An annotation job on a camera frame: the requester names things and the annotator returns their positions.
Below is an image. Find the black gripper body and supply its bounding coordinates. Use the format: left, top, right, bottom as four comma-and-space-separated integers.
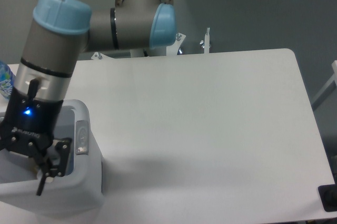
1, 89, 63, 157

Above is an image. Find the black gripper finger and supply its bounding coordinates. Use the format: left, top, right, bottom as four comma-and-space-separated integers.
33, 152, 51, 196
50, 138, 72, 177

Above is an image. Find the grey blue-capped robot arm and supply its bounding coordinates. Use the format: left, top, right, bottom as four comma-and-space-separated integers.
1, 0, 177, 196

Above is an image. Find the white plastic trash can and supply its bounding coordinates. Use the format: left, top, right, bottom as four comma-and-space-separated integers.
1, 100, 104, 216

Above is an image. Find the blue labelled water bottle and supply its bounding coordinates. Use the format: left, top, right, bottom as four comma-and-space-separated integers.
1, 61, 15, 100

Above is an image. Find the black clamp at table edge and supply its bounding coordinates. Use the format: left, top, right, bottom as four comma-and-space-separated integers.
318, 184, 336, 212

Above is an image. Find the white metal base bracket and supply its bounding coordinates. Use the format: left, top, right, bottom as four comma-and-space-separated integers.
91, 27, 211, 61

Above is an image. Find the white frame at right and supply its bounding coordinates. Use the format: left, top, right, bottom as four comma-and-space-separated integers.
311, 60, 336, 111

